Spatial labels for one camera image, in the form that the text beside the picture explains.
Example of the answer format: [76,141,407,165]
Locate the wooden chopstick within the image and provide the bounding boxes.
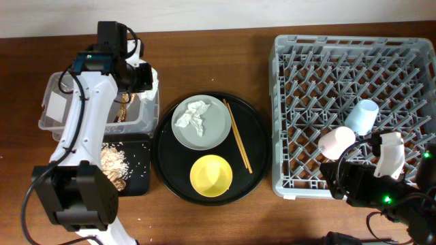
[223,99,248,169]
[225,101,253,174]

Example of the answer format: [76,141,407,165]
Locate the grey plate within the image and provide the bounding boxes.
[170,95,232,150]

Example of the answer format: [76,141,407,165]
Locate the round black tray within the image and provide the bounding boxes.
[151,92,273,206]

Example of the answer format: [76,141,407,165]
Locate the blue cup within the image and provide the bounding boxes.
[344,99,379,136]

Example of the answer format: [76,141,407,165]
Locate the pink cup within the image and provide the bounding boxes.
[318,126,356,160]

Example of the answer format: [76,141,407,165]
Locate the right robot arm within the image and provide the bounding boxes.
[320,144,435,244]

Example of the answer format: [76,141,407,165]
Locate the yellow bowl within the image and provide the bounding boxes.
[189,154,233,198]

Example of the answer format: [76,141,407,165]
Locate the food scraps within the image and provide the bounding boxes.
[101,143,129,191]

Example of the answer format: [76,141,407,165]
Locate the brown coffee sachet wrapper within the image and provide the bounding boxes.
[114,93,134,123]

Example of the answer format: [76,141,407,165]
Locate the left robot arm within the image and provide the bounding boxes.
[20,21,158,244]

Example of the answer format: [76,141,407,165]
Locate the white napkin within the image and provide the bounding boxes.
[137,68,159,101]

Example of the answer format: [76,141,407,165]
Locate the clear plastic bin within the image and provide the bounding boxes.
[38,72,159,141]

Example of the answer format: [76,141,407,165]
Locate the grey dishwasher rack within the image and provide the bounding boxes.
[269,35,435,199]

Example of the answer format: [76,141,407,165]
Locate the small white tissue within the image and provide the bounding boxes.
[174,101,211,137]

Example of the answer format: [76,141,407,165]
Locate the black rectangular tray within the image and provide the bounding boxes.
[103,133,151,197]

